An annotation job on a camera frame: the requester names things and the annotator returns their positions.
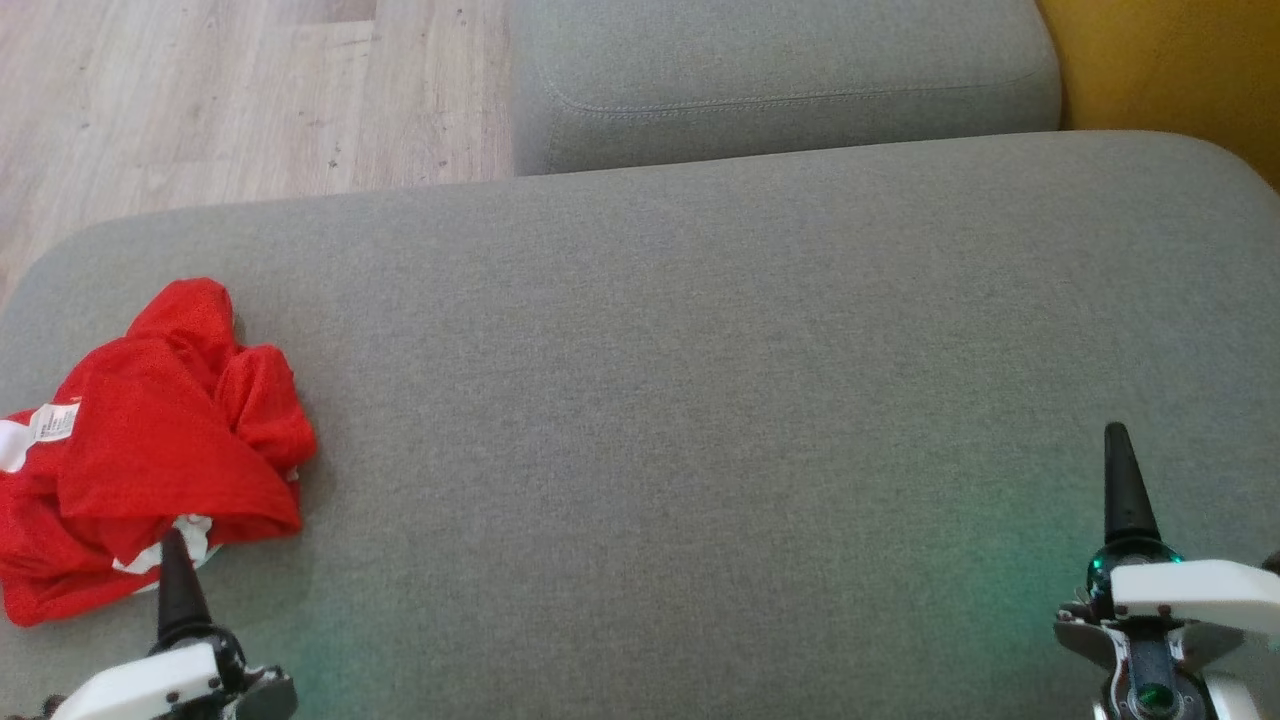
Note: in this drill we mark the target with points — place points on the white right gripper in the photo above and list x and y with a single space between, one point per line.
1190 590

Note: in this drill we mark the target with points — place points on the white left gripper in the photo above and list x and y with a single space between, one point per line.
150 685

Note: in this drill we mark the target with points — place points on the red basketball jersey with number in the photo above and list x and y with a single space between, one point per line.
160 440

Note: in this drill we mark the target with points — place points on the large grey sofa seat cushion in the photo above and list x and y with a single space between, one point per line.
700 400

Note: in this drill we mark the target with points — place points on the grey sofa back cushion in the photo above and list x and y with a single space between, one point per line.
780 80

